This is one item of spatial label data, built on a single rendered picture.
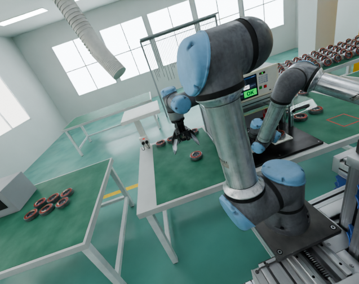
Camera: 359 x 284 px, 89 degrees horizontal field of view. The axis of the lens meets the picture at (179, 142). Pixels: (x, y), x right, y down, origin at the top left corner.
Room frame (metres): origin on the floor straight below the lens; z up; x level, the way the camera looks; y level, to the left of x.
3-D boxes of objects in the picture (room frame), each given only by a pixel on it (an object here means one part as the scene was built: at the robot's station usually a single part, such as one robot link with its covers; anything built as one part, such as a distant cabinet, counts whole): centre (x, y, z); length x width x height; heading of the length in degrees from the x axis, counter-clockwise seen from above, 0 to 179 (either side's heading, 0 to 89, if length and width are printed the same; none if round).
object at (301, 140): (1.24, -0.65, 0.76); 0.64 x 0.47 x 0.02; 91
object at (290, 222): (0.41, -0.27, 1.09); 0.15 x 0.15 x 0.10
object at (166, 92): (0.86, -0.03, 1.45); 0.09 x 0.08 x 0.11; 13
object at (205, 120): (1.62, -0.32, 0.91); 0.28 x 0.03 x 0.32; 1
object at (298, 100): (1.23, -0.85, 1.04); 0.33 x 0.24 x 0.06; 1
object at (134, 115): (1.79, 0.26, 0.98); 0.37 x 0.35 x 0.46; 91
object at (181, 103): (0.77, -0.07, 1.45); 0.11 x 0.11 x 0.08; 13
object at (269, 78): (1.54, -0.66, 1.22); 0.44 x 0.39 x 0.20; 91
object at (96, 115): (4.55, 1.33, 0.37); 2.10 x 0.90 x 0.75; 91
